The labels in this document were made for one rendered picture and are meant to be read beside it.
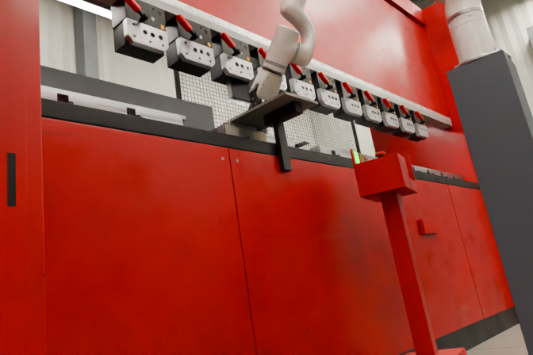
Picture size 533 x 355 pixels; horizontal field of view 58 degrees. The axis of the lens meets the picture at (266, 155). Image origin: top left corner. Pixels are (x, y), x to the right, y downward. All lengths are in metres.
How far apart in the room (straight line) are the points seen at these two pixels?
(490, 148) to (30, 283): 1.30
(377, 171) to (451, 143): 2.01
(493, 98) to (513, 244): 0.45
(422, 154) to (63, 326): 3.06
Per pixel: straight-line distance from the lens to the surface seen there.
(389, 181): 1.68
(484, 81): 1.67
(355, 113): 2.42
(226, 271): 1.33
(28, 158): 0.99
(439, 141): 3.70
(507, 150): 1.61
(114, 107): 1.41
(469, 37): 1.77
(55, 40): 6.99
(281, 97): 1.57
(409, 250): 1.72
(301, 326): 1.54
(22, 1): 1.14
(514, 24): 9.84
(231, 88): 1.79
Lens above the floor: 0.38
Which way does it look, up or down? 16 degrees up
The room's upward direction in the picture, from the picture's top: 9 degrees counter-clockwise
